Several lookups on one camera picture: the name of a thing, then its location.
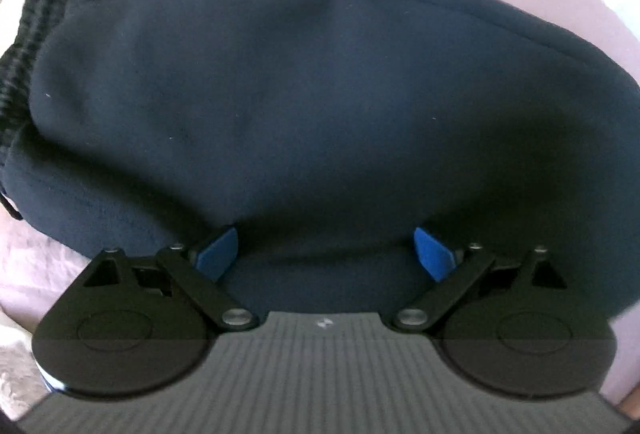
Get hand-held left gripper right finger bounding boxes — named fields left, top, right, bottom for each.
left=391, top=226, right=569, bottom=332

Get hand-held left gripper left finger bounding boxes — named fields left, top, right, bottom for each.
left=81, top=225, right=260, bottom=332

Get navy blue pants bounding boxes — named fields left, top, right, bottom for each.
left=0, top=0, right=640, bottom=321

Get white fluffy blanket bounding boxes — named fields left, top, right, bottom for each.
left=0, top=306, right=48, bottom=417

